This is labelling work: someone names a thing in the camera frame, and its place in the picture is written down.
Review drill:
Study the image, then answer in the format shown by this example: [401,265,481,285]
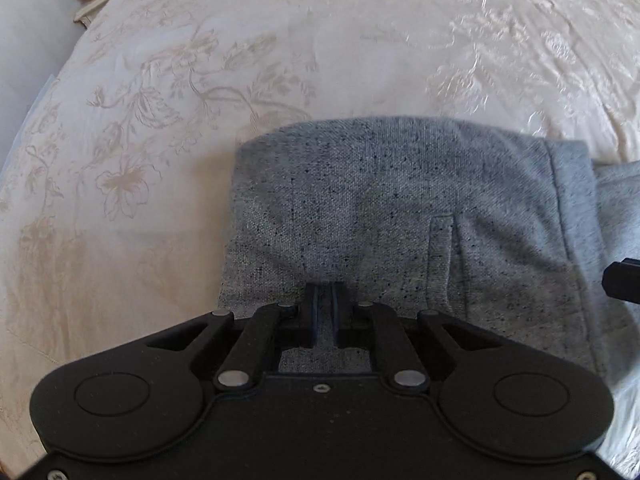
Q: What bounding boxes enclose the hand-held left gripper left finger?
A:
[144,282,327,392]

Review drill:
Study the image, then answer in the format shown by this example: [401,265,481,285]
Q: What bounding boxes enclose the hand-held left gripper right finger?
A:
[330,282,506,392]

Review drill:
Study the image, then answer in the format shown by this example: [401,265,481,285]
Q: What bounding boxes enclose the cream embroidered bedspread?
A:
[0,0,640,480]

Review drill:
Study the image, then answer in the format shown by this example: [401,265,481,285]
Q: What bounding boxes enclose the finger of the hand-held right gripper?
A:
[602,257,640,305]

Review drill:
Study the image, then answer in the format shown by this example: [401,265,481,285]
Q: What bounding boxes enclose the grey speckled pants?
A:
[217,116,640,466]

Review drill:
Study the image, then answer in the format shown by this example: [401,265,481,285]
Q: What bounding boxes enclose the white nightstand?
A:
[73,0,117,24]

